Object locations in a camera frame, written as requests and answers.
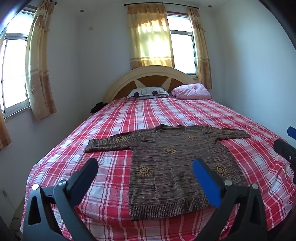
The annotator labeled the dark cloth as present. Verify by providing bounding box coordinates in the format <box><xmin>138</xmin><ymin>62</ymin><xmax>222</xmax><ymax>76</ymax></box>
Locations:
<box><xmin>90</xmin><ymin>101</ymin><xmax>108</xmax><ymax>114</ymax></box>

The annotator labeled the cream wooden headboard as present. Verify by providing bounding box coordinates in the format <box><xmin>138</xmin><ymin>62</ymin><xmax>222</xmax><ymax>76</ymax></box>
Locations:
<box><xmin>103</xmin><ymin>65</ymin><xmax>203</xmax><ymax>105</ymax></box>

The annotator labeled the brown knit sweater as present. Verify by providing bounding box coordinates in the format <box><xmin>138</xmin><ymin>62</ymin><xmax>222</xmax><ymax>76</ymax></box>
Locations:
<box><xmin>84</xmin><ymin>124</ymin><xmax>251</xmax><ymax>220</ymax></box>

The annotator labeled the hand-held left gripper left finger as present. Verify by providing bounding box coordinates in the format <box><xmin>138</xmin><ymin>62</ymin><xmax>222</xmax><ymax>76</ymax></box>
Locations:
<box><xmin>21</xmin><ymin>158</ymin><xmax>100</xmax><ymax>241</ymax></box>

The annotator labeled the red plaid bed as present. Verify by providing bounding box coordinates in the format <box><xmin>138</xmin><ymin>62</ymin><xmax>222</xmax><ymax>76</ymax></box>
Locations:
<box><xmin>20</xmin><ymin>96</ymin><xmax>296</xmax><ymax>241</ymax></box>

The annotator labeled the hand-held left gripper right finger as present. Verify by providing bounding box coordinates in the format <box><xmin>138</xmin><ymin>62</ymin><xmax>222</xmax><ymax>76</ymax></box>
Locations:
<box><xmin>193</xmin><ymin>158</ymin><xmax>272</xmax><ymax>241</ymax></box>

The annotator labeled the white patterned pillow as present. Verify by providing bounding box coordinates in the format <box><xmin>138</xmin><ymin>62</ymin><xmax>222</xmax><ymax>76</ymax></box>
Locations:
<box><xmin>127</xmin><ymin>86</ymin><xmax>170</xmax><ymax>100</ymax></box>

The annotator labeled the dark curtain rod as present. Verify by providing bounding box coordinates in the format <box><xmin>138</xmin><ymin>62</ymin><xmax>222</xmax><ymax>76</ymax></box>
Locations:
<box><xmin>124</xmin><ymin>2</ymin><xmax>199</xmax><ymax>10</ymax></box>

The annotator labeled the pink pillow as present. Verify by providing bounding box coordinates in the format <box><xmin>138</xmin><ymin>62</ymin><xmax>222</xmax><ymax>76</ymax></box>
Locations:
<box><xmin>171</xmin><ymin>84</ymin><xmax>212</xmax><ymax>100</ymax></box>

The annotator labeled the window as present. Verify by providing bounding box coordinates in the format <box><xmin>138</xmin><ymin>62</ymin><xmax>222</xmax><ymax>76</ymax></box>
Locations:
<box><xmin>0</xmin><ymin>25</ymin><xmax>31</xmax><ymax>121</ymax></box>
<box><xmin>166</xmin><ymin>14</ymin><xmax>199</xmax><ymax>78</ymax></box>

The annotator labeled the yellow curtain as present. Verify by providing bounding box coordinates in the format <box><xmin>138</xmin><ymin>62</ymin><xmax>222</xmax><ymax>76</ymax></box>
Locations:
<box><xmin>187</xmin><ymin>7</ymin><xmax>213</xmax><ymax>90</ymax></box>
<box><xmin>0</xmin><ymin>111</ymin><xmax>12</xmax><ymax>151</ymax></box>
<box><xmin>25</xmin><ymin>0</ymin><xmax>57</xmax><ymax>122</ymax></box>
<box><xmin>127</xmin><ymin>4</ymin><xmax>175</xmax><ymax>70</ymax></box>

